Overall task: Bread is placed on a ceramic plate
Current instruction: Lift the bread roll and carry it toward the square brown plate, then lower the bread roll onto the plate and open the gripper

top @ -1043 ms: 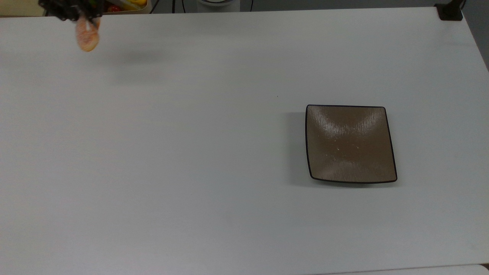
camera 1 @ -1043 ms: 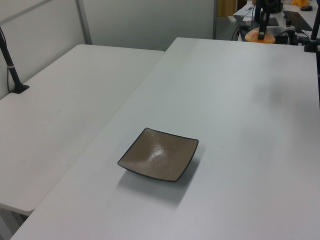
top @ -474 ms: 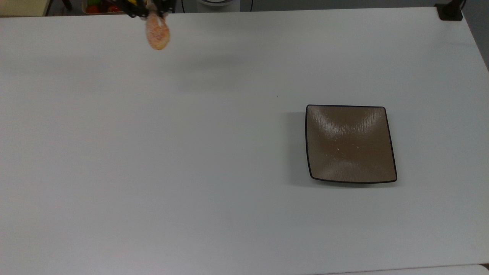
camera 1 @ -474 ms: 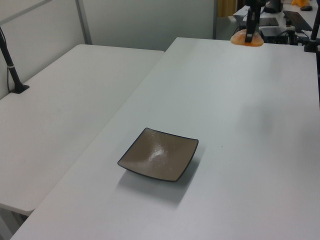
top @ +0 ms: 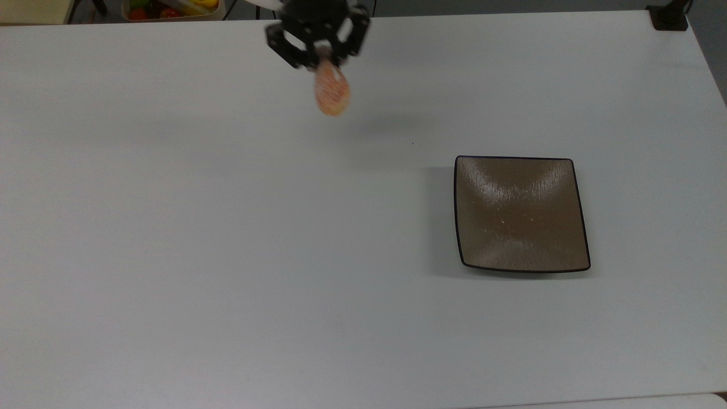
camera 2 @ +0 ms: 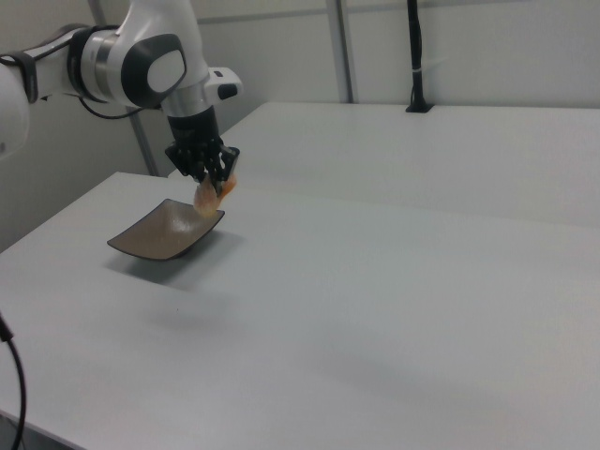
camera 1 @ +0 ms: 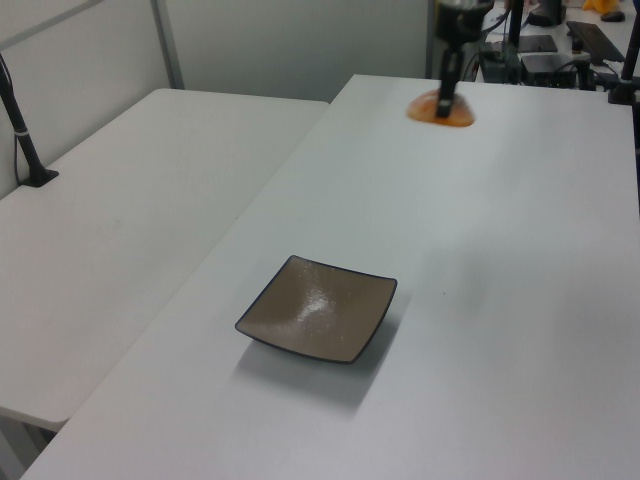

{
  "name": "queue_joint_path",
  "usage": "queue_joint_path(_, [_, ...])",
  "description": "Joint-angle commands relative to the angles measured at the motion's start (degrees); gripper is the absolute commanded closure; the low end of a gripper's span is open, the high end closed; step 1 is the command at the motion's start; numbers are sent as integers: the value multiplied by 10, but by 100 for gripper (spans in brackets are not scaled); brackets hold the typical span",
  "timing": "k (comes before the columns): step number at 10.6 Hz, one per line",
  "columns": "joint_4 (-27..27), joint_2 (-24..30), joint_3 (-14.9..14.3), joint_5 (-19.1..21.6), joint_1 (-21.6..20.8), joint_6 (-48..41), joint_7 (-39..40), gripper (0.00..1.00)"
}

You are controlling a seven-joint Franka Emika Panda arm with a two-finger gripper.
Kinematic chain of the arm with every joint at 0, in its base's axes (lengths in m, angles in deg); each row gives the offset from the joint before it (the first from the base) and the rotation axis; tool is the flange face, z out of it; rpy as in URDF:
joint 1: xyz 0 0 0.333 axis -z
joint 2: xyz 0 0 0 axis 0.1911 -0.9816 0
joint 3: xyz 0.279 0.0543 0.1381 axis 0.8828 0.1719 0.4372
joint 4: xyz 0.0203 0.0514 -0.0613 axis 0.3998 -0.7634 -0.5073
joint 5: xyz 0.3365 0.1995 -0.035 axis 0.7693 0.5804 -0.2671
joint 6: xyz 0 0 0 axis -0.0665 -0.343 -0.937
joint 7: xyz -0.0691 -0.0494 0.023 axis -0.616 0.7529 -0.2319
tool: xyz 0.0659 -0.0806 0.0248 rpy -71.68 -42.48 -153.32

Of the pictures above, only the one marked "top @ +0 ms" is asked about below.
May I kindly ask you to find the beige box of toy food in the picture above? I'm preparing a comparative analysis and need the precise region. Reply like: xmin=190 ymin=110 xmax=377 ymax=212
xmin=121 ymin=0 xmax=226 ymax=22

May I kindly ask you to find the beige cabinet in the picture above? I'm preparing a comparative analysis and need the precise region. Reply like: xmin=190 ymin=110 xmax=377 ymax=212
xmin=0 ymin=0 xmax=79 ymax=25

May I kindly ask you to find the black table clamp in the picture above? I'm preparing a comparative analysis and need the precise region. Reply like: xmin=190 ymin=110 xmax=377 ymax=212
xmin=647 ymin=0 xmax=691 ymax=31

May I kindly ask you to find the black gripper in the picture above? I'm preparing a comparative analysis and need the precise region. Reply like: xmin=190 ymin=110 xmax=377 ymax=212
xmin=265 ymin=0 xmax=371 ymax=71

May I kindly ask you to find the square brown ceramic plate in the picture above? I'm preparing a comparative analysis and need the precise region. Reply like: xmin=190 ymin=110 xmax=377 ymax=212
xmin=453 ymin=155 xmax=592 ymax=274

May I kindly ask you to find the sugared orange bread roll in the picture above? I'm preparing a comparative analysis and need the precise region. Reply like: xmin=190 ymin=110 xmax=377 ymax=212
xmin=314 ymin=57 xmax=351 ymax=117

